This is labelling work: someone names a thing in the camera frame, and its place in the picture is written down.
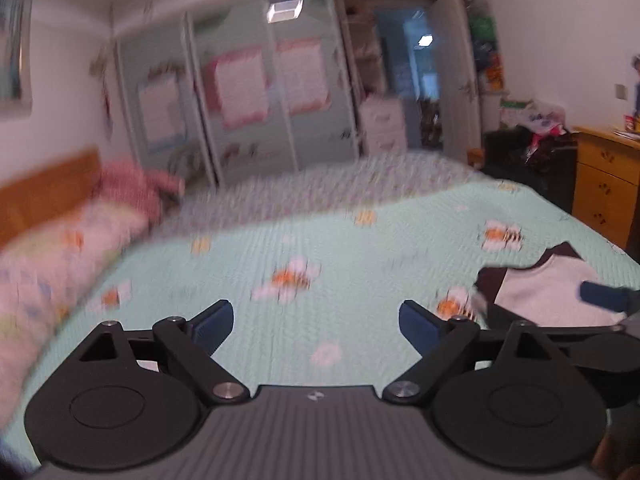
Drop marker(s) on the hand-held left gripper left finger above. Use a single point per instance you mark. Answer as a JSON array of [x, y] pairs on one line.
[[215, 325]]

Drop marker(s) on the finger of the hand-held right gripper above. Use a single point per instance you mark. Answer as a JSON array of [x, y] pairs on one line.
[[607, 297], [590, 334]]

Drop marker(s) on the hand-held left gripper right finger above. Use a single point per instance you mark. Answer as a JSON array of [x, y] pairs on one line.
[[420, 327]]

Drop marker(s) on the grey and brown printed sweatshirt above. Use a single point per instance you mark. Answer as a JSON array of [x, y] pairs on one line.
[[545, 290]]

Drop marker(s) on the wooden desk with drawers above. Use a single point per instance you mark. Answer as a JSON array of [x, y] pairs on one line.
[[605, 190]]

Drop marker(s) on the bee print quilted blanket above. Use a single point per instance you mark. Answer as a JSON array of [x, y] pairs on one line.
[[325, 260]]

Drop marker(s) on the black bag pile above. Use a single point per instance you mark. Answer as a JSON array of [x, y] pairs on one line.
[[530, 170]]

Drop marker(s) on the pink knitted garment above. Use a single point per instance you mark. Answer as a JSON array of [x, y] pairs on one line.
[[135, 187]]

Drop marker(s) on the purple floral bedsheet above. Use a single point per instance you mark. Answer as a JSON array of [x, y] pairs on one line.
[[325, 190]]

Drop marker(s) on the floral pillow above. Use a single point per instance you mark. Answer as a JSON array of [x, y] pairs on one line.
[[50, 280]]

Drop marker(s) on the sliding door wardrobe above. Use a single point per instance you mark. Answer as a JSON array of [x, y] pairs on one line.
[[240, 150]]

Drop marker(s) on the white plastic bag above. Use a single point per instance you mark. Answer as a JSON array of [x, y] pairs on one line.
[[535, 115]]

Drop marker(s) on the white drawer cabinet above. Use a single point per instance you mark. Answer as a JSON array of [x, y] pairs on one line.
[[382, 125]]

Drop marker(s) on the wooden headboard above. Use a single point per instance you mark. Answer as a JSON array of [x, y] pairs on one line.
[[45, 195]]

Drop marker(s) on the white room door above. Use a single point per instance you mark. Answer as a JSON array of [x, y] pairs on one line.
[[457, 85]]

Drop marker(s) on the colourful hanging bags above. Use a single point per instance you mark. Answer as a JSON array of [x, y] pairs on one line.
[[487, 52]]

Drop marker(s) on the wall light switch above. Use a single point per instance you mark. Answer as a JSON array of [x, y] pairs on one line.
[[620, 92]]

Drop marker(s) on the blue bordered wall poster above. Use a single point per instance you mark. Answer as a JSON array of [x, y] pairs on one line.
[[162, 112]]

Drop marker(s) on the pink bordered wall poster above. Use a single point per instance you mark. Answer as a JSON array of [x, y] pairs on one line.
[[240, 87]]

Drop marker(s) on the hanging wall ornament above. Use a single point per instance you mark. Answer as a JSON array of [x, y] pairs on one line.
[[102, 90]]

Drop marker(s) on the orange bordered wall poster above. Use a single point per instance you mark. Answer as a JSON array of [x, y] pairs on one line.
[[302, 77]]

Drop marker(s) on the framed wall photograph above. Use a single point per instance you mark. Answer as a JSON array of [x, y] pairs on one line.
[[12, 55]]

